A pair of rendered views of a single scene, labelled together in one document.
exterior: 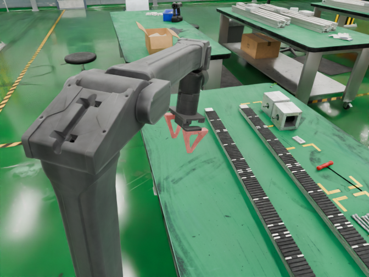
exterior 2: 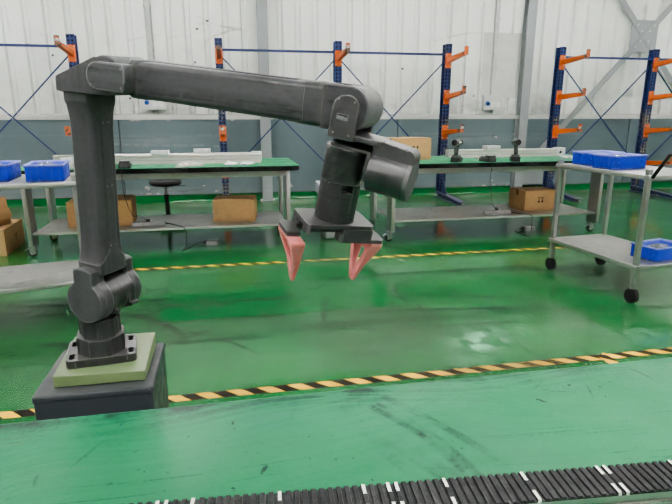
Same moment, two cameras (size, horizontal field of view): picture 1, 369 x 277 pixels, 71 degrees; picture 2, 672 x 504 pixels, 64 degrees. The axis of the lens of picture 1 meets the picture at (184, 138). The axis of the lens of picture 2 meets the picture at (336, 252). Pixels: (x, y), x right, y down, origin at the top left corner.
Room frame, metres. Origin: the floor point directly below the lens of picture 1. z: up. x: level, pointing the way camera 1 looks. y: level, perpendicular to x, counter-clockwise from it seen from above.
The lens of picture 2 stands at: (0.67, -0.76, 1.25)
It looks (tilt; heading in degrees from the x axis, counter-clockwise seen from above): 15 degrees down; 94
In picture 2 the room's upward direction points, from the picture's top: straight up
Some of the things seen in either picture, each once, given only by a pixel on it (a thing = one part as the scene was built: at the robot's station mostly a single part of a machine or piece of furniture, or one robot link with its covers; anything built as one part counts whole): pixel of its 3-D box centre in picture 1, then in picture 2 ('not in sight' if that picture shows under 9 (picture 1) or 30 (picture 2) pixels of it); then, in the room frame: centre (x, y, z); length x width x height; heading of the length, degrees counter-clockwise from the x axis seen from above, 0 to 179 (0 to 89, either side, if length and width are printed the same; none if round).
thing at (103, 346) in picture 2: not in sight; (101, 335); (0.16, 0.14, 0.84); 0.12 x 0.09 x 0.08; 24
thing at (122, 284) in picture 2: not in sight; (108, 298); (0.18, 0.14, 0.92); 0.09 x 0.05 x 0.10; 163
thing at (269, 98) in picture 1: (272, 104); not in sight; (1.19, -0.46, 0.83); 0.11 x 0.10 x 0.10; 104
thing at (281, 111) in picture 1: (283, 116); not in sight; (1.07, -0.47, 0.83); 0.11 x 0.10 x 0.10; 99
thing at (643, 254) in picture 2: not in sight; (627, 217); (2.51, 3.27, 0.50); 1.03 x 0.55 x 1.01; 111
